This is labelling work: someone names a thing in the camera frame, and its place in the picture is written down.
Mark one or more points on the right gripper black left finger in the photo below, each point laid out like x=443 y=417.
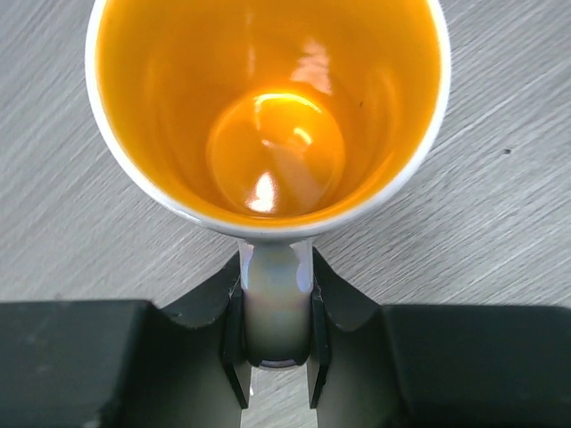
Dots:
x=126 y=363

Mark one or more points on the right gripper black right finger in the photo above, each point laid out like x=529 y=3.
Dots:
x=426 y=365

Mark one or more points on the white mug orange inside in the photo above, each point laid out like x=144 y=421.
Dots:
x=271 y=122

